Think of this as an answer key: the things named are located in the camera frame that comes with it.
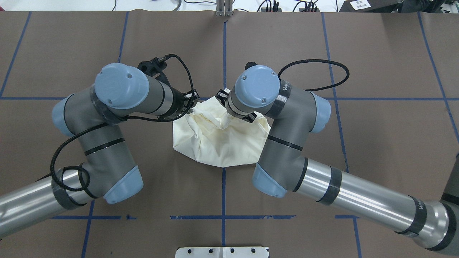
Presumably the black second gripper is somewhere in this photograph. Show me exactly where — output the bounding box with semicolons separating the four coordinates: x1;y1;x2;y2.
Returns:
137;56;200;120

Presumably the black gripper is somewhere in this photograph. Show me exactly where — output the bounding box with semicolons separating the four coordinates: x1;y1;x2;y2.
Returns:
215;73;257;123

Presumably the cream white t-shirt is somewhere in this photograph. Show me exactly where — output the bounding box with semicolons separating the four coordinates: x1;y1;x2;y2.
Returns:
173;97;271;168

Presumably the second grey blue robot arm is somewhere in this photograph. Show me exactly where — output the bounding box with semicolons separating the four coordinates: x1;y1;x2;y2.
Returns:
0;54;199;238

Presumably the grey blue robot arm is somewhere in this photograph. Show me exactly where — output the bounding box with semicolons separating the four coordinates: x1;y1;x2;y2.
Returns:
215;62;458;256

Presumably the black box with label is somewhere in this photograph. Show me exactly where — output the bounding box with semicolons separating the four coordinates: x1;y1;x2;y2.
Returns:
338;0;403;13

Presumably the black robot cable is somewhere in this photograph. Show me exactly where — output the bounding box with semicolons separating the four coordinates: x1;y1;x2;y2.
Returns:
278;59;350;92

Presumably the aluminium frame post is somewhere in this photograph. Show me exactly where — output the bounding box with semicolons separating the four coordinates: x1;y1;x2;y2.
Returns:
215;0;234;17

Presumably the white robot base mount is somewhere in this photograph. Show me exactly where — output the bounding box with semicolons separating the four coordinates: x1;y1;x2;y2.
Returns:
175;246;270;258

